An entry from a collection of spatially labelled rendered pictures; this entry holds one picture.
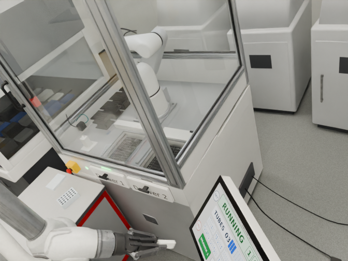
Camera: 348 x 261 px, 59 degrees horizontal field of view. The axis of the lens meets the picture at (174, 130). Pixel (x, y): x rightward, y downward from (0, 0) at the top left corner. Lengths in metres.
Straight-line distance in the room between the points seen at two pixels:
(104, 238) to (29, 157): 1.54
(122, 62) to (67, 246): 0.64
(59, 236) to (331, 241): 1.84
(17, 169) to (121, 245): 1.54
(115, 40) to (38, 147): 1.60
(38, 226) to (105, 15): 0.91
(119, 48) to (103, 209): 1.30
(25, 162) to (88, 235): 1.53
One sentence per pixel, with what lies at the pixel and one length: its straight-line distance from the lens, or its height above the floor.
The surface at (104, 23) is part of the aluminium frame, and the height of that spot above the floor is 1.82.
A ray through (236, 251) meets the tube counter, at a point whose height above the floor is 1.12.
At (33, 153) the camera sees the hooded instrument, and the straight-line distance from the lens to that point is 2.54.
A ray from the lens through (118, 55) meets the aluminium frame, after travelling 1.12.
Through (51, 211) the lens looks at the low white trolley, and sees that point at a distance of 2.17.
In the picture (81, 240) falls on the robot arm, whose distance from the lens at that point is 1.06.
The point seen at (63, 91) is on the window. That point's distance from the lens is 1.59.
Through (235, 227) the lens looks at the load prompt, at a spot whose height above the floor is 1.16.
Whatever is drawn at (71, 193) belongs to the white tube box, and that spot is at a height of 0.79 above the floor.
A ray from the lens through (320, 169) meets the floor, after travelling 2.79.
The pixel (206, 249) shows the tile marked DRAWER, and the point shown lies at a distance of 1.28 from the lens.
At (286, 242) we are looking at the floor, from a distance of 2.41.
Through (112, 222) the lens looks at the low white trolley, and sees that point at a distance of 2.25.
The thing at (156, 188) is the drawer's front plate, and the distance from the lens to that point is 1.66.
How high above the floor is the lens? 2.11
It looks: 38 degrees down
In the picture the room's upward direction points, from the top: 21 degrees counter-clockwise
